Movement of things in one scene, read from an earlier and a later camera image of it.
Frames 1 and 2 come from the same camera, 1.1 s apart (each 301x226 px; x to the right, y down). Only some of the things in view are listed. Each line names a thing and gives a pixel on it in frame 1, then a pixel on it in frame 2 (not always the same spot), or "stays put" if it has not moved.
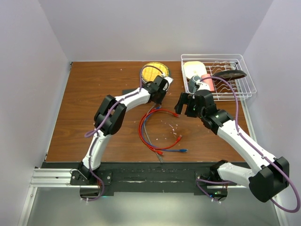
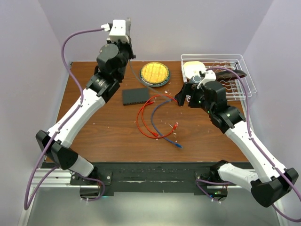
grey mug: [192, 85] stays put
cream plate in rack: [194, 68] stays put
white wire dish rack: [226, 76] stays put
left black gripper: [159, 101] -> [128, 46]
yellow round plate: [151, 70] stays put
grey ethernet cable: [158, 155] -> [146, 85]
